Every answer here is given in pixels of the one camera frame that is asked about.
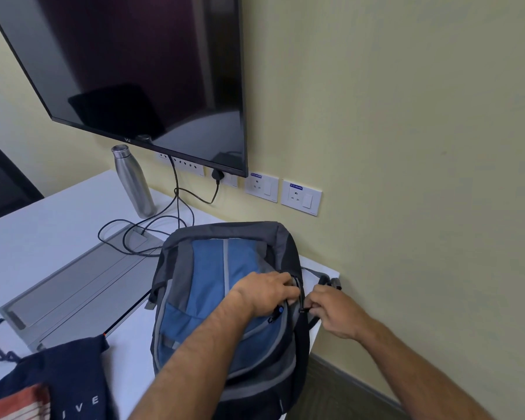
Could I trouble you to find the person's right hand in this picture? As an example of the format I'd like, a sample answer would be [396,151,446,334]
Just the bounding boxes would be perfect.
[304,283,373,342]

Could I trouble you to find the person's left hand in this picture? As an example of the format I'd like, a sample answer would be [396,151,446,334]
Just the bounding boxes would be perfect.
[229,271,302,320]

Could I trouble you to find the black grey backpack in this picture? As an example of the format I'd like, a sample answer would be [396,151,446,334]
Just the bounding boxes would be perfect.
[145,220,343,420]

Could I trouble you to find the navy blue hoodie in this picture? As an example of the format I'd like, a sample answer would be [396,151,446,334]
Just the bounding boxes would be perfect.
[0,318,114,420]

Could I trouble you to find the red striped cloth clothes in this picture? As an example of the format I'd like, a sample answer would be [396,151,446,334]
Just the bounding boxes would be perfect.
[0,383,53,420]

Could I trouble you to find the person's left forearm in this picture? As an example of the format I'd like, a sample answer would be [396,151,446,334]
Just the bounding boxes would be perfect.
[129,301,254,420]

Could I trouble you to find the person's right forearm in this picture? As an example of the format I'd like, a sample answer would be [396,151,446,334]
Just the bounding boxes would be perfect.
[356,321,495,420]

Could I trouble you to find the white socket plate blue label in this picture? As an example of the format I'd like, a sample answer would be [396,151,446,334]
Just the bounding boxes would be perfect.
[281,179,323,217]
[244,171,279,204]

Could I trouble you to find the steel water bottle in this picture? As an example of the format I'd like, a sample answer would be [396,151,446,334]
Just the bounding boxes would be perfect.
[110,144,158,218]

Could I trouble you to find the black television screen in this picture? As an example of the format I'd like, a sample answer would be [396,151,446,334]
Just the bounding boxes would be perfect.
[0,0,249,179]

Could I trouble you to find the black mesh back chair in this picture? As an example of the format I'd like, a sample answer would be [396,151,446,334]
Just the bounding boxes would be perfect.
[0,131,44,226]

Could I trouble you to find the black power cable with plug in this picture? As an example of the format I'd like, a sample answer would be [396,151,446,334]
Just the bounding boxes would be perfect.
[174,168,226,205]

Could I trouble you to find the black coiled cable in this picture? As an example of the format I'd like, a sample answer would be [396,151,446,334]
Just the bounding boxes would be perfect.
[97,155,195,258]

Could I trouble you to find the grey table cable box lid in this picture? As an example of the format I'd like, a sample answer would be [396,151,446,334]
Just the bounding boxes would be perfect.
[0,222,167,353]

